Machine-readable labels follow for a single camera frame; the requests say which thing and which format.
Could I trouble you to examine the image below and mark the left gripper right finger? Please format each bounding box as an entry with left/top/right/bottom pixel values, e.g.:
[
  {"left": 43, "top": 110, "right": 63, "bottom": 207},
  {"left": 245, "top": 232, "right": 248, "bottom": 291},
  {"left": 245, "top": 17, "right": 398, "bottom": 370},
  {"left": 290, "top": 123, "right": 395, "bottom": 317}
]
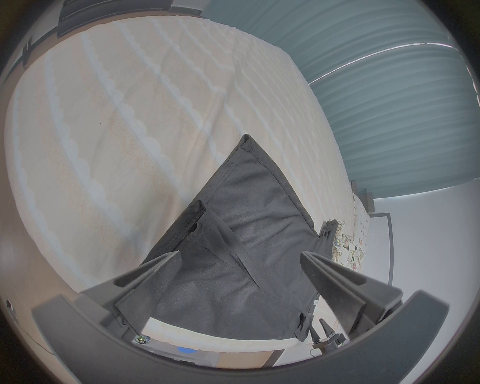
[{"left": 300, "top": 251, "right": 405, "bottom": 335}]

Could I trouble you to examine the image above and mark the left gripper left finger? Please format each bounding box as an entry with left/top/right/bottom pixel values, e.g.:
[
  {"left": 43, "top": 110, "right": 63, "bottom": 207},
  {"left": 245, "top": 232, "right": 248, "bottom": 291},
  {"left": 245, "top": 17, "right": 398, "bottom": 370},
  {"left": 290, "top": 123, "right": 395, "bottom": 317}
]
[{"left": 79, "top": 249, "right": 183, "bottom": 334}]

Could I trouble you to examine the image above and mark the black garment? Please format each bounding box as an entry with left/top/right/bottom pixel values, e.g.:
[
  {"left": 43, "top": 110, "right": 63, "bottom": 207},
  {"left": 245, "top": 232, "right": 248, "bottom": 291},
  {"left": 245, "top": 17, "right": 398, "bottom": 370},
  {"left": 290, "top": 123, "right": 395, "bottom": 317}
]
[{"left": 137, "top": 133, "right": 335, "bottom": 343}]

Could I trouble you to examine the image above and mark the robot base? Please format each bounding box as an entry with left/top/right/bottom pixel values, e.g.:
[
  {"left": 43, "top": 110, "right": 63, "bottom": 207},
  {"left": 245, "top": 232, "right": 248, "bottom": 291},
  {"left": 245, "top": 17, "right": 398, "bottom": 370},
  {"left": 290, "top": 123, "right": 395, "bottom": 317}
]
[{"left": 129, "top": 332, "right": 220, "bottom": 366}]

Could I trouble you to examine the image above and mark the bed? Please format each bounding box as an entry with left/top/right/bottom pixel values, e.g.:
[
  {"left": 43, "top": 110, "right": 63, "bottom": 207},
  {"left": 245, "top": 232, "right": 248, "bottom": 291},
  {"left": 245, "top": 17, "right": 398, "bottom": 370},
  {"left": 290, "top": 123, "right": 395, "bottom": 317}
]
[{"left": 5, "top": 15, "right": 394, "bottom": 366}]

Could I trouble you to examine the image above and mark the white printed pyjama garment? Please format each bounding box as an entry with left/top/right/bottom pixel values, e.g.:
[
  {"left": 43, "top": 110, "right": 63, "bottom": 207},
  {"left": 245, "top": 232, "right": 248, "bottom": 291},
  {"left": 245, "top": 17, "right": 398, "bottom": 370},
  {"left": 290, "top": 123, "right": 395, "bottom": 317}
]
[{"left": 330, "top": 220, "right": 362, "bottom": 271}]

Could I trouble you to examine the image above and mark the white printed pillow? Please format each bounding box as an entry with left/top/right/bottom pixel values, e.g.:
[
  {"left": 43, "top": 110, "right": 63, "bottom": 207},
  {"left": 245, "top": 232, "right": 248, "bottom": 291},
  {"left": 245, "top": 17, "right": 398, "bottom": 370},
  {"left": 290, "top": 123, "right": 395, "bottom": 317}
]
[{"left": 352, "top": 193, "right": 372, "bottom": 271}]

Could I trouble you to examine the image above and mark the blue-green curtain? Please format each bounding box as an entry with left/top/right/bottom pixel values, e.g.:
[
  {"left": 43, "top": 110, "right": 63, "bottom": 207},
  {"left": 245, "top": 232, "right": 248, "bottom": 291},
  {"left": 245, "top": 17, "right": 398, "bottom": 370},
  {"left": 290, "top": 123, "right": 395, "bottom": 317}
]
[{"left": 202, "top": 0, "right": 480, "bottom": 199}]

